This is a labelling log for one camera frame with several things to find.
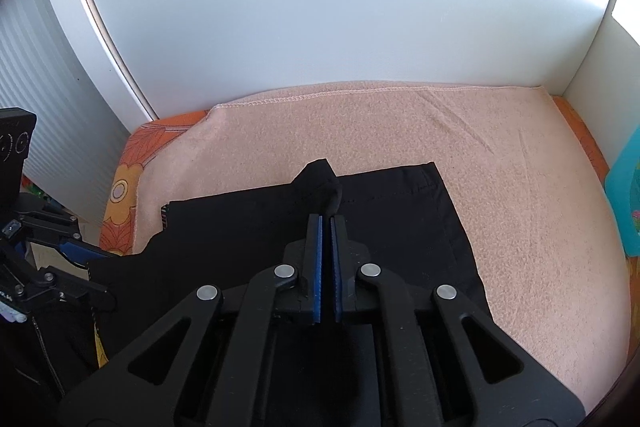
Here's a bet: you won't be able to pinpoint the orange floral bed sheet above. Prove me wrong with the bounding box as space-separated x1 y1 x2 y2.
92 96 611 368

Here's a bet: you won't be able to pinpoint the black zippered jacket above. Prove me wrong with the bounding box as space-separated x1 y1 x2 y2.
0 304 101 427

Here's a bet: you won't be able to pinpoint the black pants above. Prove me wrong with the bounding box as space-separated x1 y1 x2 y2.
85 159 493 427

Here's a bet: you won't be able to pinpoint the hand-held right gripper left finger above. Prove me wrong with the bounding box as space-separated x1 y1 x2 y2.
57 213 326 427

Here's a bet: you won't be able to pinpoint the teal plastic bag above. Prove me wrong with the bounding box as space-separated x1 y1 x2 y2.
604 139 640 258

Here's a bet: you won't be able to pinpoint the white headboard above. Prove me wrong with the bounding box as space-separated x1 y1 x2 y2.
32 0 623 128

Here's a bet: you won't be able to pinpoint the white ribbed panel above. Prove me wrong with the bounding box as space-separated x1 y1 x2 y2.
0 0 132 228

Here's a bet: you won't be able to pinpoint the pink fleece blanket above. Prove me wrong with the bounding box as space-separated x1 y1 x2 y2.
132 82 628 413

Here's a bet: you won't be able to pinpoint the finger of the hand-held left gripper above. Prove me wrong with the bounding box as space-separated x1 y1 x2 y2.
22 264 119 314
10 202 111 267

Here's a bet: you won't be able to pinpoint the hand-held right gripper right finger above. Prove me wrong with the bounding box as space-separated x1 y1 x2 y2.
330 214 586 427

